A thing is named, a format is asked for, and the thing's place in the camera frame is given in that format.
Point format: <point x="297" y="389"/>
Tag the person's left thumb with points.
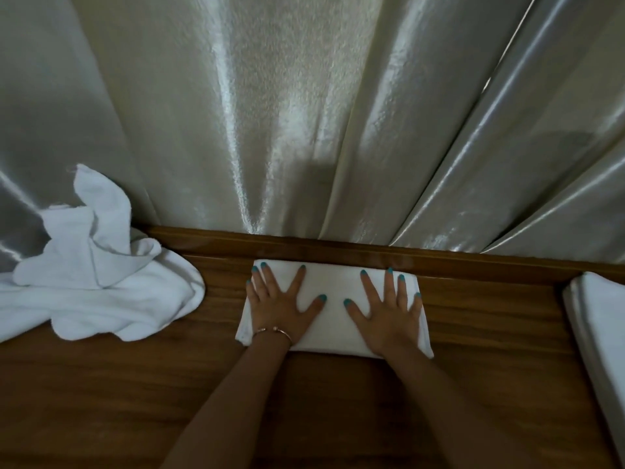
<point x="313" y="307"/>

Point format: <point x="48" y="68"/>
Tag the person's left middle finger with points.
<point x="271" y="279"/>

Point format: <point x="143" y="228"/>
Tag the person's right thumb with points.
<point x="356" y="313"/>

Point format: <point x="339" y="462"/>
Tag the person's right forearm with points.
<point x="449" y="410"/>

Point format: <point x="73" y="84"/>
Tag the crumpled white towel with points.
<point x="97" y="288"/>

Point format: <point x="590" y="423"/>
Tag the person's right little finger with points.
<point x="416" y="306"/>

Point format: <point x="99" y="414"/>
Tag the person's right hand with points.
<point x="390" y="324"/>

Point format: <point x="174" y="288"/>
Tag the person's left forearm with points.
<point x="234" y="405"/>

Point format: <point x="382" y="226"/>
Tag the white towel stack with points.
<point x="603" y="332"/>

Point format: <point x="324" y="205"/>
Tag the person's right middle finger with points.
<point x="390" y="287"/>

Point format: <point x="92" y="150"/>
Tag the cream satin curtain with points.
<point x="244" y="117"/>
<point x="547" y="166"/>

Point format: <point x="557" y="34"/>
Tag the person's left hand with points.
<point x="281" y="312"/>

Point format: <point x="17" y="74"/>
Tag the person's left little finger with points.
<point x="250" y="293"/>

